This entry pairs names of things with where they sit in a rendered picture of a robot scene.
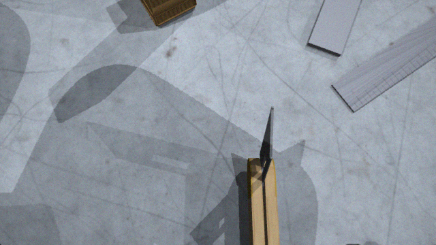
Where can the wooden rail-and-leg frame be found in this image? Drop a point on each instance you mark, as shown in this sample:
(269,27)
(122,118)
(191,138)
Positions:
(162,11)

